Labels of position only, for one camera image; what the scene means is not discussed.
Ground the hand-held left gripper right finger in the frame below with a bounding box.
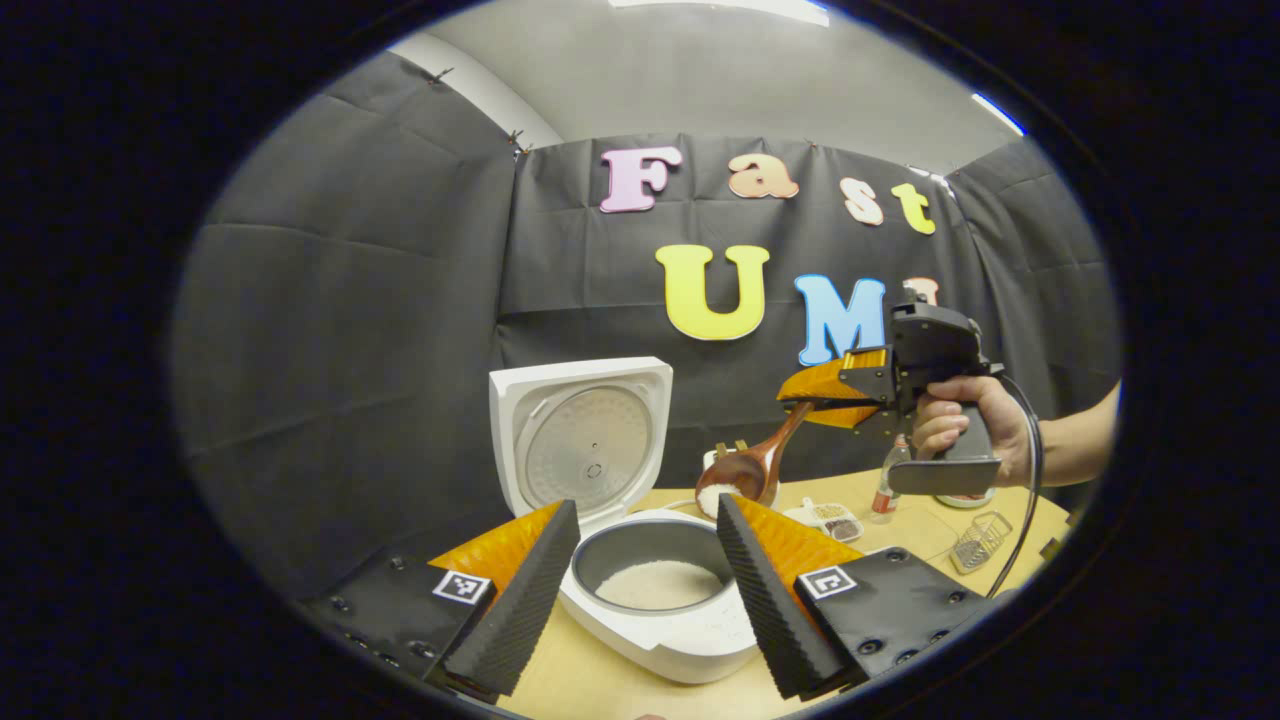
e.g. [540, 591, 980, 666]
[715, 492, 1003, 701]

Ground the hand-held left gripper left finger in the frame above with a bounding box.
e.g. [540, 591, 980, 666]
[300, 500, 582, 701]

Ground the brown wooden spoon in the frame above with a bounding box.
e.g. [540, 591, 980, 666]
[695, 400, 816, 521]

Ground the white rice cooker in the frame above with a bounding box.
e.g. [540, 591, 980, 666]
[488, 357, 761, 686]

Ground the metal wire chopstick holder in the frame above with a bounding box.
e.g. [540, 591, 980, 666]
[948, 510, 1013, 575]

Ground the clear plastic bottle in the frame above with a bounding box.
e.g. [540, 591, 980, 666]
[870, 433, 913, 524]

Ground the white toaster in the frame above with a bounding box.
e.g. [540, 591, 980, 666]
[703, 440, 783, 507]

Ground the white divided bean dish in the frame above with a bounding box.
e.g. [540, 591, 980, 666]
[783, 497, 864, 544]

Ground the black backdrop cloth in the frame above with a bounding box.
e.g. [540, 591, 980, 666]
[170, 50, 1121, 601]

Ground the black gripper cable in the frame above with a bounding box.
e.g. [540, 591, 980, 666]
[985, 370, 1047, 601]

